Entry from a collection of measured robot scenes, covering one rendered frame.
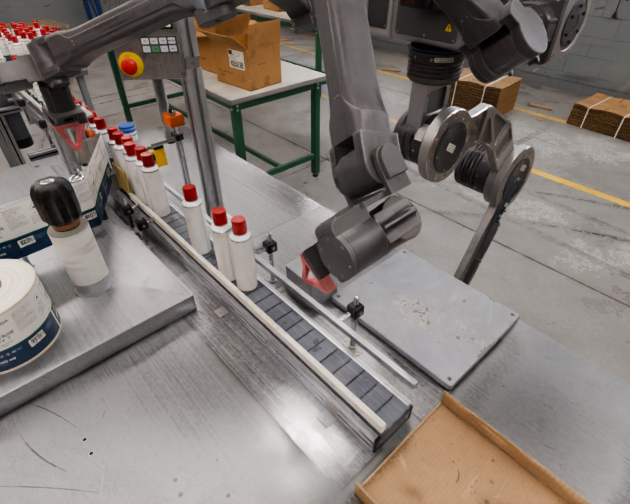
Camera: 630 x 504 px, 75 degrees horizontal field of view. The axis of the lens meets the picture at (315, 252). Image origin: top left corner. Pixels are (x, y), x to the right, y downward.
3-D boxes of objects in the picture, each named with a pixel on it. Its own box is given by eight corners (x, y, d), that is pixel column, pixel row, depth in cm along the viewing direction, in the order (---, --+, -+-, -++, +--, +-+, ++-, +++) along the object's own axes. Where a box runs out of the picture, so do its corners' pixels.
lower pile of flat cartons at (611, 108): (564, 123, 422) (572, 102, 408) (588, 111, 448) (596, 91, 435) (634, 144, 382) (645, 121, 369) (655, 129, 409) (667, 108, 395)
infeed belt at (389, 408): (78, 156, 172) (74, 147, 169) (98, 150, 176) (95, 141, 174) (379, 447, 76) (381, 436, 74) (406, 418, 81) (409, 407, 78)
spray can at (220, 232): (216, 275, 108) (202, 209, 95) (233, 267, 110) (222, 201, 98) (227, 286, 105) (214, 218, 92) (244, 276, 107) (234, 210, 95)
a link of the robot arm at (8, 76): (72, 81, 82) (51, 34, 79) (6, 93, 76) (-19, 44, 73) (65, 94, 91) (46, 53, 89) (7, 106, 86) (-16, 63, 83)
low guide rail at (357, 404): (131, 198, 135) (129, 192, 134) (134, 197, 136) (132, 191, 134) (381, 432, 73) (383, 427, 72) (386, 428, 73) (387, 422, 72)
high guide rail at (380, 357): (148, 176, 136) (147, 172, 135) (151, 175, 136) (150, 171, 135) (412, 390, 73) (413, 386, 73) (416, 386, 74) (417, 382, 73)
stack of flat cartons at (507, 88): (437, 106, 461) (443, 76, 441) (461, 95, 491) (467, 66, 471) (493, 121, 426) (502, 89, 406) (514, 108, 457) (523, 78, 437)
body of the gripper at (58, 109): (56, 127, 88) (42, 92, 84) (43, 114, 94) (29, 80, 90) (88, 119, 92) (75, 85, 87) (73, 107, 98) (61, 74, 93)
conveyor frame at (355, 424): (75, 159, 172) (71, 148, 169) (102, 151, 178) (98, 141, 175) (374, 454, 76) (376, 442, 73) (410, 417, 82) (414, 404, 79)
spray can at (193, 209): (189, 250, 116) (174, 186, 103) (205, 242, 119) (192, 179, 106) (199, 258, 113) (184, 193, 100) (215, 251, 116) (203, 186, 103)
